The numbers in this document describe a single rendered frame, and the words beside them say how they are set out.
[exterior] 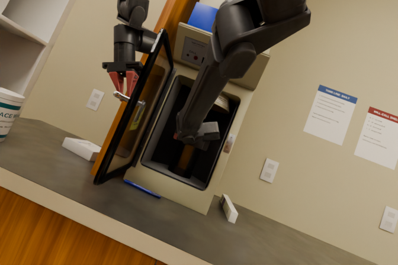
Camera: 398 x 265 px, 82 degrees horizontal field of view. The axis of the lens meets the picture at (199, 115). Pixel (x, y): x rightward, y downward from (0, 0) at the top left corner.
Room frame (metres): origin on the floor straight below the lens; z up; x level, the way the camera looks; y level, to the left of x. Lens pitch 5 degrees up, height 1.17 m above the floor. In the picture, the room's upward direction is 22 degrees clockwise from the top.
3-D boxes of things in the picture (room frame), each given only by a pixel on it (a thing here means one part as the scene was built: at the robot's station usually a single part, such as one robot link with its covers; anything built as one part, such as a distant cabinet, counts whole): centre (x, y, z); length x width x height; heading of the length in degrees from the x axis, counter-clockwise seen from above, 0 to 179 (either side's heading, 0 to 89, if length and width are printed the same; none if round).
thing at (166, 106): (0.95, 0.00, 1.19); 0.26 x 0.24 x 0.35; 84
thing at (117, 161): (0.67, 0.16, 1.19); 0.30 x 0.01 x 0.40; 0
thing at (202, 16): (0.77, 0.10, 1.56); 0.10 x 0.10 x 0.09; 84
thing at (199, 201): (0.95, 0.00, 1.33); 0.32 x 0.25 x 0.77; 84
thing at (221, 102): (0.92, -0.02, 1.34); 0.18 x 0.18 x 0.05
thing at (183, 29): (0.77, 0.01, 1.46); 0.32 x 0.12 x 0.10; 84
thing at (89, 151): (0.97, 0.37, 0.96); 0.16 x 0.12 x 0.04; 69
